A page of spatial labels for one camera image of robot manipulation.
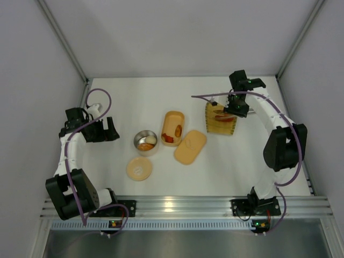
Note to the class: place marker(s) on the aluminium frame post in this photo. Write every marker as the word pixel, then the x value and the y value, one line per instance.
pixel 53 23
pixel 300 37

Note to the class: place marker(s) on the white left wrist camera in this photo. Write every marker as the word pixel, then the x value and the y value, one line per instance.
pixel 95 110

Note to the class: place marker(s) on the round steel bowl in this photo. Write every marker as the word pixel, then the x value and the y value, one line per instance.
pixel 139 138

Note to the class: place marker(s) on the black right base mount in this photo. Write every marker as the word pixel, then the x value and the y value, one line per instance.
pixel 244 207

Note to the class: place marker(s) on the red sausage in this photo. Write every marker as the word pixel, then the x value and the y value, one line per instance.
pixel 225 119

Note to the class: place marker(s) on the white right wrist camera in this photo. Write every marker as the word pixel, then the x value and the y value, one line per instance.
pixel 221 100

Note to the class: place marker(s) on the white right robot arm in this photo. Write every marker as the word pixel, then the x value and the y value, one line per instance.
pixel 285 148

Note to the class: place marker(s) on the right aluminium frame post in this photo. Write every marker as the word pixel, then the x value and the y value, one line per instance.
pixel 300 37

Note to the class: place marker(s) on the tan oblong box lid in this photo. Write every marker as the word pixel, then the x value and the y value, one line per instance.
pixel 190 147

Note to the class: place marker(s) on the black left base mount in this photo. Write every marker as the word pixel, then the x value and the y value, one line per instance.
pixel 121 209

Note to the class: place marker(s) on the sesame bread bun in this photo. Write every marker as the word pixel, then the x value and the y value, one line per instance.
pixel 145 147

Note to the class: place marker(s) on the white egg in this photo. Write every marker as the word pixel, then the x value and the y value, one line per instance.
pixel 151 140

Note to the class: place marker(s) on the brown roasted potato piece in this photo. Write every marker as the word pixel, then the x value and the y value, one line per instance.
pixel 178 131

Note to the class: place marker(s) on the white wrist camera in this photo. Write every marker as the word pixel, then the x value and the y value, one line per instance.
pixel 95 110
pixel 221 100

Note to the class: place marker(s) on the left aluminium frame post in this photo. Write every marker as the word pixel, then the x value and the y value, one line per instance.
pixel 53 23

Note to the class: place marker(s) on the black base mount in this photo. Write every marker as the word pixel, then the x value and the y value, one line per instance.
pixel 244 207
pixel 121 209

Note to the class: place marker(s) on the metal tongs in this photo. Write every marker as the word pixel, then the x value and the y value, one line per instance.
pixel 226 115

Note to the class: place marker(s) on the tan oblong lunch box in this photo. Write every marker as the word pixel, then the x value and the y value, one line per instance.
pixel 171 120

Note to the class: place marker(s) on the slotted grey cable duct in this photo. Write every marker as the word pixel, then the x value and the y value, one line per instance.
pixel 157 224

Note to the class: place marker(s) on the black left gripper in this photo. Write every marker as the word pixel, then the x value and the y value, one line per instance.
pixel 101 130

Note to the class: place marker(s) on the round tan bowl lid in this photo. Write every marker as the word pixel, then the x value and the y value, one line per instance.
pixel 139 168

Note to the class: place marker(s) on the woven bamboo tray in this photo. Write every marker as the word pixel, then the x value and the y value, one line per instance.
pixel 213 126

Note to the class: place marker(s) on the red chicken wing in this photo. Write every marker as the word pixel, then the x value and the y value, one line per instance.
pixel 167 138

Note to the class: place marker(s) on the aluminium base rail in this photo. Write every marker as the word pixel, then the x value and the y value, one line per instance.
pixel 219 206

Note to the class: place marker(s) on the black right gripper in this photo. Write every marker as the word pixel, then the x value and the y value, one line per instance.
pixel 236 109

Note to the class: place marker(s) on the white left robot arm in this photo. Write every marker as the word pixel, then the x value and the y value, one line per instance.
pixel 71 191

